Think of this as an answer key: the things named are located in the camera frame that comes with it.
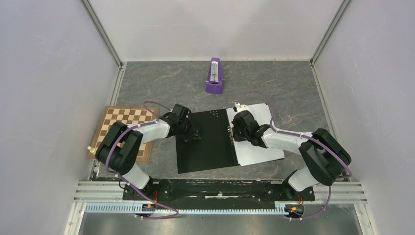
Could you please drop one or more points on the purple metronome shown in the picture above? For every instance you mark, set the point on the purple metronome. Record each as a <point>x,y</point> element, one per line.
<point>215,77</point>

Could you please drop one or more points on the blue black file folder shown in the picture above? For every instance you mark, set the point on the blue black file folder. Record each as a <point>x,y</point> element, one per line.
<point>214,150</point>

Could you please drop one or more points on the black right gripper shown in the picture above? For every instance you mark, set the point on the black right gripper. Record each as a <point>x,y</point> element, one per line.
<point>237,137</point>

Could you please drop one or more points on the aluminium frame rail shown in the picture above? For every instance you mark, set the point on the aluminium frame rail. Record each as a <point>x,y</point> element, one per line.
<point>108,197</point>

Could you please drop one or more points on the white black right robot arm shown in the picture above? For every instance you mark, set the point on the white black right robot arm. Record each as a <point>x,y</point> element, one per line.
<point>324,157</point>

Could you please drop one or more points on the white paper sheets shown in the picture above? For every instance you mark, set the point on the white paper sheets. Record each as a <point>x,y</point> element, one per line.
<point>247,153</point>

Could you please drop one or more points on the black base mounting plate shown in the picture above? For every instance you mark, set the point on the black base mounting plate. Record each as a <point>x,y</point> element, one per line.
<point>214,191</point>

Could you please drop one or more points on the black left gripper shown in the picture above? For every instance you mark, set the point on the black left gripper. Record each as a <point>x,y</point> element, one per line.
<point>195,136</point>

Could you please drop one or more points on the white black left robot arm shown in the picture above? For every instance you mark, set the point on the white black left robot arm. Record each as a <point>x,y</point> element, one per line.
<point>119,148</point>

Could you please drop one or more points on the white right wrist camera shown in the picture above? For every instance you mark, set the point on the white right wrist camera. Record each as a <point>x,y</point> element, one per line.
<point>238,107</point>

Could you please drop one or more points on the white chess pawn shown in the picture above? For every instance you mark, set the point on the white chess pawn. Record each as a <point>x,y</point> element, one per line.
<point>91,149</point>

